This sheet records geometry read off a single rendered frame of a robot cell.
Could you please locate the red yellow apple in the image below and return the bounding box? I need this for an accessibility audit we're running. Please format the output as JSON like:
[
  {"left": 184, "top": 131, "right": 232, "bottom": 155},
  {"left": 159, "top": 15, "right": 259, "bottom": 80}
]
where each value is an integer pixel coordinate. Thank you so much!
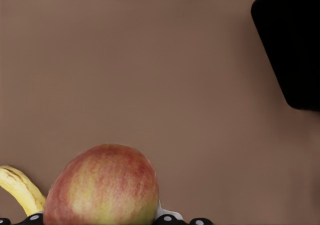
[{"left": 42, "top": 143, "right": 160, "bottom": 225}]

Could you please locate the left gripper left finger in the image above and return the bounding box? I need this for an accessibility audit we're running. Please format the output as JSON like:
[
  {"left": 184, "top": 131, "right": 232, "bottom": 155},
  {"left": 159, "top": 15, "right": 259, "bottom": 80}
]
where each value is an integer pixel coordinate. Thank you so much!
[{"left": 12, "top": 212, "right": 45, "bottom": 225}]

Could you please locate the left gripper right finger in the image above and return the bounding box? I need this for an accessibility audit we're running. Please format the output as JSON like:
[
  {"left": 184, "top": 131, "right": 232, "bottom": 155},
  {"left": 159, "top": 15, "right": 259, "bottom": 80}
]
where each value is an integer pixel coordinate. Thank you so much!
[{"left": 153, "top": 199, "right": 186, "bottom": 225}]

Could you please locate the yellow banana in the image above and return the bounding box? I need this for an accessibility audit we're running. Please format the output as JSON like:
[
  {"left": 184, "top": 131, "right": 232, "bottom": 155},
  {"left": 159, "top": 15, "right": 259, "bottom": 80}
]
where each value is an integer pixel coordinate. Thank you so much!
[{"left": 0, "top": 165, "right": 47, "bottom": 217}]

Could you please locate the black storage box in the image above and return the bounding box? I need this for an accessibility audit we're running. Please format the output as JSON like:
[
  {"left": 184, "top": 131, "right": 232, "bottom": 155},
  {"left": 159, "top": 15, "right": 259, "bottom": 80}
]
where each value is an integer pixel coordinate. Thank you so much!
[{"left": 250, "top": 0, "right": 320, "bottom": 112}]

